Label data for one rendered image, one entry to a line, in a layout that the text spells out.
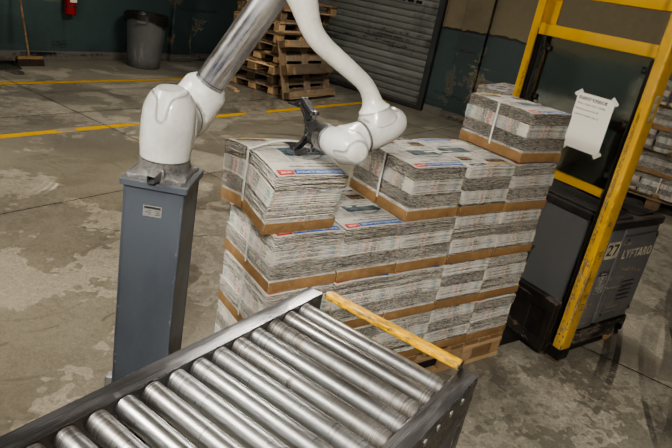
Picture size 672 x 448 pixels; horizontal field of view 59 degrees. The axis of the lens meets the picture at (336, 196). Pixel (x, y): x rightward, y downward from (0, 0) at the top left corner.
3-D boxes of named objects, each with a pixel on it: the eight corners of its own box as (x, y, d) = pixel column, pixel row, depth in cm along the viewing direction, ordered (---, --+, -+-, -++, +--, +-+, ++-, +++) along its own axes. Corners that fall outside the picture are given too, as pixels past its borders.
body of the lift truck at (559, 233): (473, 292, 371) (508, 173, 344) (528, 281, 402) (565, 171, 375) (566, 357, 319) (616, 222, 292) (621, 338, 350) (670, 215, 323)
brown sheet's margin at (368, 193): (348, 186, 258) (350, 177, 256) (397, 183, 275) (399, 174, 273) (404, 222, 230) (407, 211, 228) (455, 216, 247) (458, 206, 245)
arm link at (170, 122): (129, 158, 176) (134, 85, 169) (151, 143, 194) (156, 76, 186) (182, 168, 176) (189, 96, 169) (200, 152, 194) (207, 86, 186)
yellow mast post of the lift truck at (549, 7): (458, 280, 362) (543, -20, 303) (468, 278, 367) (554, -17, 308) (469, 287, 355) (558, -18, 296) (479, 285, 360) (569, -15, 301)
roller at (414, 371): (298, 319, 169) (308, 304, 171) (443, 403, 146) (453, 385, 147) (292, 313, 165) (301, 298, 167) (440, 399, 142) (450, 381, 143)
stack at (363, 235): (206, 371, 254) (228, 193, 226) (409, 324, 321) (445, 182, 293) (244, 432, 225) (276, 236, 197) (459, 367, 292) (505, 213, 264)
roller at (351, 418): (236, 331, 146) (224, 348, 145) (397, 433, 123) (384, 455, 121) (244, 338, 150) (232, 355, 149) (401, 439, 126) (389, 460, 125)
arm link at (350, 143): (320, 161, 187) (353, 147, 193) (348, 175, 175) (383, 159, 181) (314, 129, 182) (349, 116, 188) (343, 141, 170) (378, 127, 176)
